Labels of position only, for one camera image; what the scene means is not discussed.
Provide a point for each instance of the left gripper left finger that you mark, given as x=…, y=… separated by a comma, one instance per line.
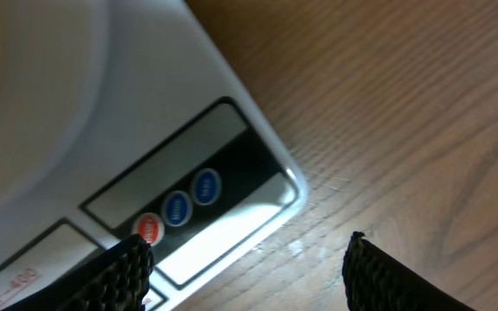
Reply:
x=116, y=280

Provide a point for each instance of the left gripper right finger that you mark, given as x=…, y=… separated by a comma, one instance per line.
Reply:
x=376, y=281

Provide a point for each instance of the white digital kitchen scale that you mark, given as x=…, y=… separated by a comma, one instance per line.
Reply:
x=121, y=118

